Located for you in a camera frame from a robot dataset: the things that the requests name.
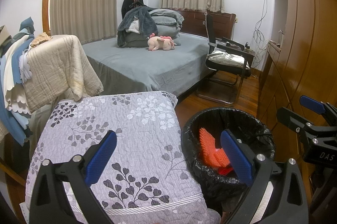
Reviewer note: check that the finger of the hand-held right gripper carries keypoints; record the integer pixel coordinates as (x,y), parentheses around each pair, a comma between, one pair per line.
(312,104)
(289,117)

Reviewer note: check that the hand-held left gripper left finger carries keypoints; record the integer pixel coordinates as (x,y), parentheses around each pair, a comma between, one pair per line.
(101,158)

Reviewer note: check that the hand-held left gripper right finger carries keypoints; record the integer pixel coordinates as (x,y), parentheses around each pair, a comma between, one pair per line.
(237,158)

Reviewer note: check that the red plastic bag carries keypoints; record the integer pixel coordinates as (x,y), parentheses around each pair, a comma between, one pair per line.
(226,170)

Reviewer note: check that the orange foam net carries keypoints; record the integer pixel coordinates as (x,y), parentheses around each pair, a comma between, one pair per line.
(206,142)

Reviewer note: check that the trash bin with black liner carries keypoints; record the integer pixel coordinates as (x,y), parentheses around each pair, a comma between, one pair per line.
(210,118)

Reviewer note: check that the grey floral quilt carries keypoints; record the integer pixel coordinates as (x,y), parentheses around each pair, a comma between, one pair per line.
(137,139)

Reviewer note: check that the wooden side cabinet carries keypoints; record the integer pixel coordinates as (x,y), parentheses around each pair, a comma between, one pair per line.
(271,73)

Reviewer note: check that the wooden wardrobe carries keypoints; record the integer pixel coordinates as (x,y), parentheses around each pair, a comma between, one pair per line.
(308,29)

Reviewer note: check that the black metal chair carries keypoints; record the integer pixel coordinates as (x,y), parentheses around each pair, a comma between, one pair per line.
(226,72)

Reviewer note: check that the silver seat cushion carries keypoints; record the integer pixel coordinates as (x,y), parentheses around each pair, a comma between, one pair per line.
(226,58)

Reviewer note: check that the bed with grey sheet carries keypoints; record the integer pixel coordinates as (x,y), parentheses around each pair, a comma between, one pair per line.
(137,66)

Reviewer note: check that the beige quilted blanket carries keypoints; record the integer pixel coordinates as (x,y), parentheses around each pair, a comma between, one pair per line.
(58,66)

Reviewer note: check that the dark wooden headboard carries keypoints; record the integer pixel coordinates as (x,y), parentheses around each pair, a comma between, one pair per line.
(223,23)

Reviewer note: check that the pale blue scalloped cloth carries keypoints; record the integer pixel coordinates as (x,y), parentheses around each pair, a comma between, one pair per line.
(25,71)

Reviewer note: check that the cream scalloped cloth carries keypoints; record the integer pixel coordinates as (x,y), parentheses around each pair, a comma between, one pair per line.
(13,76)

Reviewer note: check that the pink plush toy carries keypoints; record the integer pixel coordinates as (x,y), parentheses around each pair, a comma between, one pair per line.
(160,42)

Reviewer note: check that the peach cloth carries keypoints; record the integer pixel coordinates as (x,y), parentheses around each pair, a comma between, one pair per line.
(40,39)

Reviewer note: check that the grey pillow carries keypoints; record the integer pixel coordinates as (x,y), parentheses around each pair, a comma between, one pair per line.
(168,31)

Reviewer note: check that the dark grey fleece blanket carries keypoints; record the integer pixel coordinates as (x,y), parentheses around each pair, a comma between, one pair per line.
(137,18)

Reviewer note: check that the dark green clothing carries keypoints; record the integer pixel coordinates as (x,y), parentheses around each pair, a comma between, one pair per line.
(6,48)

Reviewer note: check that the dark jacket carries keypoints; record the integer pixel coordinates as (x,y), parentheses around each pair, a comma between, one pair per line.
(126,8)

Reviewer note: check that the folded grey duvet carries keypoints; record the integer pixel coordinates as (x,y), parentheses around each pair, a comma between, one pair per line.
(167,17)

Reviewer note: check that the khaki cloth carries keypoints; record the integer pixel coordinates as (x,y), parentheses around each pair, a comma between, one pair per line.
(4,33)

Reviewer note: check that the wooden chair frame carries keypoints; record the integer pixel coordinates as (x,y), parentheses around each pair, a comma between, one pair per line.
(10,168)

